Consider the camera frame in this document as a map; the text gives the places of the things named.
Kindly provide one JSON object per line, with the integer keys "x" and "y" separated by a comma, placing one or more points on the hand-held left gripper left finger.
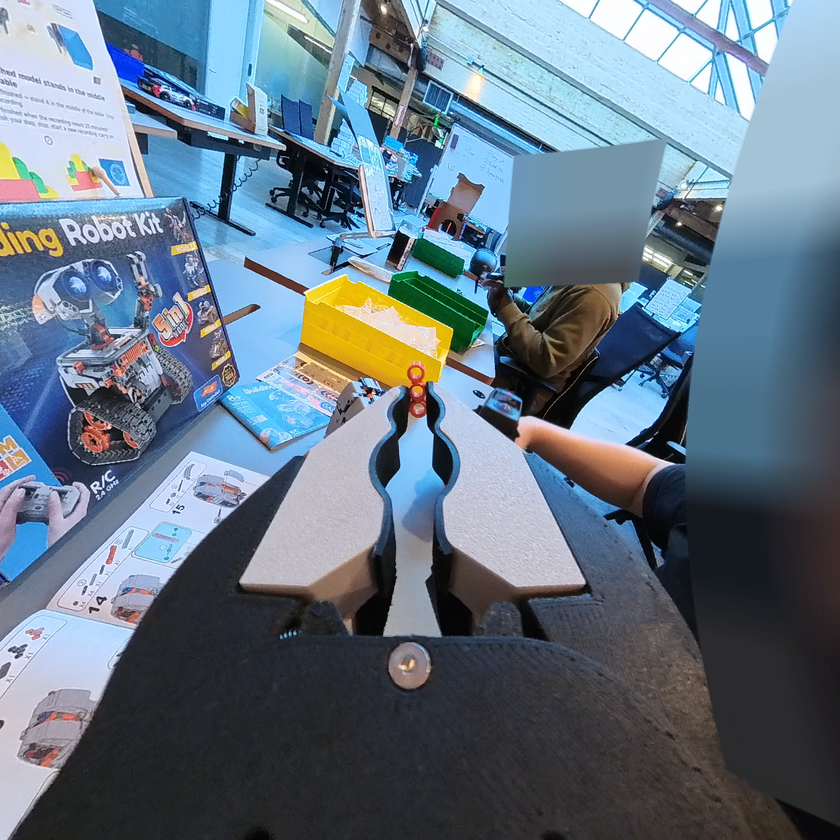
{"x": 315, "y": 525}

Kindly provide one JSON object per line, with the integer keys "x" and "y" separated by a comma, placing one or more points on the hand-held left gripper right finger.
{"x": 512, "y": 525}

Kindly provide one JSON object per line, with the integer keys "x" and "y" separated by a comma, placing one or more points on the orange L-shaped beam piece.
{"x": 416, "y": 390}

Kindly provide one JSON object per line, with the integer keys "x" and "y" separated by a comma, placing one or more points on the person's right forearm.
{"x": 590, "y": 469}

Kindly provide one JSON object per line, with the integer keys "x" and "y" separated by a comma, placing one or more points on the grey desk with brown edge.
{"x": 289, "y": 262}

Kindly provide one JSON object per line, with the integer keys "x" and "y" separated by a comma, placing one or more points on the long desk with chairs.
{"x": 315, "y": 164}

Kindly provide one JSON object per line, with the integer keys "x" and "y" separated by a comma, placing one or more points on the blue instruction booklet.
{"x": 275, "y": 413}

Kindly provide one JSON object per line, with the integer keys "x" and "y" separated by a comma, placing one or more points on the green plastic bin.
{"x": 439, "y": 256}
{"x": 439, "y": 308}

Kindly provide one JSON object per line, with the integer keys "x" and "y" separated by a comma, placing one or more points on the dark grey motor assembly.
{"x": 351, "y": 403}

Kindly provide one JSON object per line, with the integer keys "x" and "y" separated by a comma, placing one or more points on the dark blue office chair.
{"x": 630, "y": 354}

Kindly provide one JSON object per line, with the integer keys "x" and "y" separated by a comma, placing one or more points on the printed colour leaflet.
{"x": 302, "y": 377}

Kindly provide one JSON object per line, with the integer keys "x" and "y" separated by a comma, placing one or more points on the black round device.
{"x": 485, "y": 261}

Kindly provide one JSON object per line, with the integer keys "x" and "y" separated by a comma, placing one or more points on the yellow bin with clear bags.
{"x": 367, "y": 341}

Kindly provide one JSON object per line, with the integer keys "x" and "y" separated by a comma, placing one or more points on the printed instruction sheet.
{"x": 131, "y": 525}

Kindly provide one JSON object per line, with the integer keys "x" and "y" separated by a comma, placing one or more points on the small wooden box stand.
{"x": 401, "y": 249}

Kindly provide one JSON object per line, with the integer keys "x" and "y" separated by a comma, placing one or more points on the brown cardboard cutout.
{"x": 463, "y": 203}

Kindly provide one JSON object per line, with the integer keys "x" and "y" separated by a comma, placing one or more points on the white whiteboard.
{"x": 472, "y": 164}

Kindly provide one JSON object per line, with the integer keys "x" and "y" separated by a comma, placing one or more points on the white tilted stand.
{"x": 374, "y": 190}

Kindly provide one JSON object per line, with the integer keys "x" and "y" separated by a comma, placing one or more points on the blue cardboard kit box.
{"x": 98, "y": 361}

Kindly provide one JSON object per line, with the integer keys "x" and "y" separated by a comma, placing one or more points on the open cardboard box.
{"x": 253, "y": 108}

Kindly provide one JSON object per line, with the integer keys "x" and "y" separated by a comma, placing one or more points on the black car model box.
{"x": 177, "y": 92}

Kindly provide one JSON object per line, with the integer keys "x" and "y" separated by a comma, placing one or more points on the white printed board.
{"x": 59, "y": 98}

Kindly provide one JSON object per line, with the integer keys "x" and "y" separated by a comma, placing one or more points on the wooden post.
{"x": 341, "y": 65}

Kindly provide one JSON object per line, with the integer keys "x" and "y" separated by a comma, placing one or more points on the wooden shelf frame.
{"x": 141, "y": 164}

